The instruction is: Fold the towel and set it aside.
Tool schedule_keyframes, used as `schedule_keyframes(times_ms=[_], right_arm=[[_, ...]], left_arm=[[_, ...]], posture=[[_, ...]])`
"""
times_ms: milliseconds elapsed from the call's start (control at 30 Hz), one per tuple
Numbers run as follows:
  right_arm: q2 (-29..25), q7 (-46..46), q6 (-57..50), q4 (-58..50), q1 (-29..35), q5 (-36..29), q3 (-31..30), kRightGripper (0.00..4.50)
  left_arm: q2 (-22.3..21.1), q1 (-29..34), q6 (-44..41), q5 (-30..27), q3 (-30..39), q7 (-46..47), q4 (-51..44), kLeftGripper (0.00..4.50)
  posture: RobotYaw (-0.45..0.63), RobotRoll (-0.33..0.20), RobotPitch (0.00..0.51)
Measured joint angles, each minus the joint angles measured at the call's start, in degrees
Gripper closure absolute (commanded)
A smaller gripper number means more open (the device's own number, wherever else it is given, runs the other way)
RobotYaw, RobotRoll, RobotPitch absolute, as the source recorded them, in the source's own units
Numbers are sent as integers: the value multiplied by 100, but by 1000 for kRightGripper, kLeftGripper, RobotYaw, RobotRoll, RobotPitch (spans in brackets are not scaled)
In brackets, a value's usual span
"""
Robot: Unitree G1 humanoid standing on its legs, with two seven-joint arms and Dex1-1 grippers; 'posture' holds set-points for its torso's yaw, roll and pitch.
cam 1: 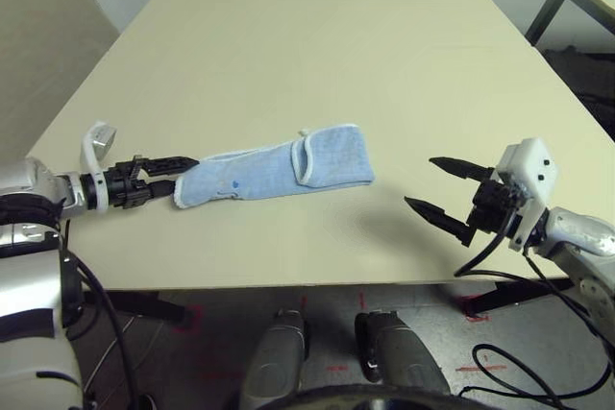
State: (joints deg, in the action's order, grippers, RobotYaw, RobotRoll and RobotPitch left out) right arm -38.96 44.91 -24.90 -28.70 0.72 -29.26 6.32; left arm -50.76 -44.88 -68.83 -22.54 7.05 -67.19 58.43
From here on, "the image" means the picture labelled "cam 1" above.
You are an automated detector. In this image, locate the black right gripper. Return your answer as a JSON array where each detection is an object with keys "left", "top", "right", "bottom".
[{"left": 405, "top": 157, "right": 528, "bottom": 249}]

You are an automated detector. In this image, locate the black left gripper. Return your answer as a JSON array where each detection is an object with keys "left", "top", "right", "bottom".
[{"left": 101, "top": 154, "right": 201, "bottom": 210}]

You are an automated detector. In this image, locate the blue towel with white edge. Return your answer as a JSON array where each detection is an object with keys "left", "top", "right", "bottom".
[{"left": 173, "top": 124, "right": 375, "bottom": 211}]

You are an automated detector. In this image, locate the black table base bar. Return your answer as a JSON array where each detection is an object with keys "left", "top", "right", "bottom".
[{"left": 458, "top": 277, "right": 576, "bottom": 318}]

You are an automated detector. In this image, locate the grey robot right foot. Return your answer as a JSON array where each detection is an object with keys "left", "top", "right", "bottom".
[{"left": 354, "top": 309, "right": 451, "bottom": 397}]

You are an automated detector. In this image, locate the grey robot foot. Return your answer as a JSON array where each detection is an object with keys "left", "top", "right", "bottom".
[
  {"left": 239, "top": 309, "right": 309, "bottom": 410},
  {"left": 354, "top": 309, "right": 451, "bottom": 397}
]

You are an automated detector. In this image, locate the grey robot left foot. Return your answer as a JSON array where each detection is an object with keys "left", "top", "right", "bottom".
[{"left": 239, "top": 309, "right": 309, "bottom": 410}]

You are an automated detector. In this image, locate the dark robot torso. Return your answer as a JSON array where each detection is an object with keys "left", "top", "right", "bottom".
[{"left": 283, "top": 383, "right": 486, "bottom": 410}]

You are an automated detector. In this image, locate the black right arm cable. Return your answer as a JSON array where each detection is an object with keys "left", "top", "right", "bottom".
[
  {"left": 460, "top": 244, "right": 615, "bottom": 410},
  {"left": 454, "top": 217, "right": 515, "bottom": 278}
]

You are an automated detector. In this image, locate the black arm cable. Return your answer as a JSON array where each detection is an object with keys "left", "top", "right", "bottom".
[
  {"left": 454, "top": 217, "right": 515, "bottom": 278},
  {"left": 460, "top": 244, "right": 615, "bottom": 410},
  {"left": 57, "top": 217, "right": 143, "bottom": 410}
]

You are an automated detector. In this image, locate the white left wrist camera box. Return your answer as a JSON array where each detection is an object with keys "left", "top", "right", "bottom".
[{"left": 79, "top": 119, "right": 119, "bottom": 213}]

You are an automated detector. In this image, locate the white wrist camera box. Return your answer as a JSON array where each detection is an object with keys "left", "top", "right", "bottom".
[
  {"left": 79, "top": 119, "right": 119, "bottom": 213},
  {"left": 493, "top": 137, "right": 561, "bottom": 252}
]

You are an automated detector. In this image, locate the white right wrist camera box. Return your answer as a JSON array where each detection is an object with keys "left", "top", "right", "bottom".
[{"left": 493, "top": 137, "right": 561, "bottom": 252}]

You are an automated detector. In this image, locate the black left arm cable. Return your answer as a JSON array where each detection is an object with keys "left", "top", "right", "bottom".
[{"left": 57, "top": 217, "right": 143, "bottom": 410}]

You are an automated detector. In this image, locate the thin white floor cable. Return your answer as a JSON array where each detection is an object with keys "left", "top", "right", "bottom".
[{"left": 84, "top": 321, "right": 167, "bottom": 399}]

